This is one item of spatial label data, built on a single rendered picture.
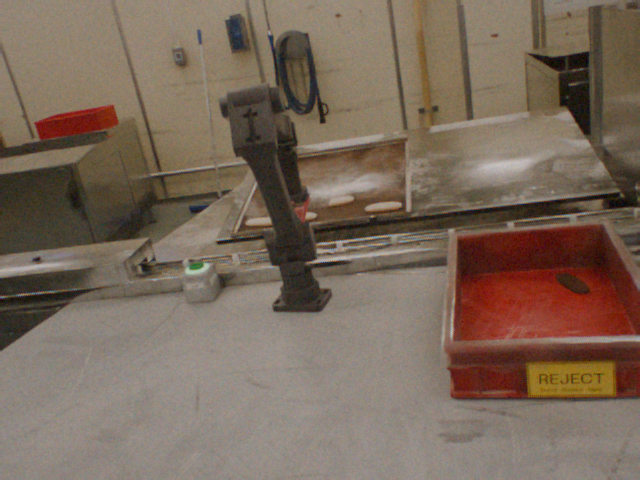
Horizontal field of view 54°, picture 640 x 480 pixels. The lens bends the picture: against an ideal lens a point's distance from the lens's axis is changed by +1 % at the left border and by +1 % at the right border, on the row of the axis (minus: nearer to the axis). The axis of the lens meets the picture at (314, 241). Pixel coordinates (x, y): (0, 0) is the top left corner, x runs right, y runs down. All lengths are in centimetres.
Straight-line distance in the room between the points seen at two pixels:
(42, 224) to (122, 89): 177
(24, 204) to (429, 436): 374
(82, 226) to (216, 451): 335
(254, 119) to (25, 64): 512
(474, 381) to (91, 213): 346
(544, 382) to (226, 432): 51
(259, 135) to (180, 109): 452
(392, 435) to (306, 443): 13
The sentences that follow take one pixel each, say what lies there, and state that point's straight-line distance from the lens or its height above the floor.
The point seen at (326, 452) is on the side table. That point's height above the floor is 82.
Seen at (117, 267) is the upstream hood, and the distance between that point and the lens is 168.
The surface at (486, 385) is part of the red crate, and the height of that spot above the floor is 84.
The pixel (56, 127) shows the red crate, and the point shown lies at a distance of 514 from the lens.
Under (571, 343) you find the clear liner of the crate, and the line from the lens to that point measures 99.
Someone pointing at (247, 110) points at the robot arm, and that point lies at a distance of 111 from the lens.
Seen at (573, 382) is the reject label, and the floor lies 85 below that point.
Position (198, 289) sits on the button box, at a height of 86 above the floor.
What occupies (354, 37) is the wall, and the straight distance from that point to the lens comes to 519.
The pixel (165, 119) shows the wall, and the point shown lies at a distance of 567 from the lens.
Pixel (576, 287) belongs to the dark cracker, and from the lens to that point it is 134.
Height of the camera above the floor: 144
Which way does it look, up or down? 20 degrees down
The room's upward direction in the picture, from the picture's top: 11 degrees counter-clockwise
